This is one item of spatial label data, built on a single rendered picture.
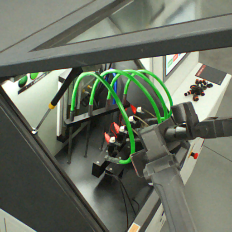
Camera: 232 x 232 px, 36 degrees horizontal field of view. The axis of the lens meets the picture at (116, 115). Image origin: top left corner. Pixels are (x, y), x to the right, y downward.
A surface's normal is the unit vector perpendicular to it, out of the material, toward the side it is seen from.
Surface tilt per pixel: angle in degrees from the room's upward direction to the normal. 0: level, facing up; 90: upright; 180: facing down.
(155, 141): 54
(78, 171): 0
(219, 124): 70
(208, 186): 0
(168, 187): 35
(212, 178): 0
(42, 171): 90
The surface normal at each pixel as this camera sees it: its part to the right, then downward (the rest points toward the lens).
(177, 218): -0.43, -0.79
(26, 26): 0.13, -0.75
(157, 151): -0.10, 0.12
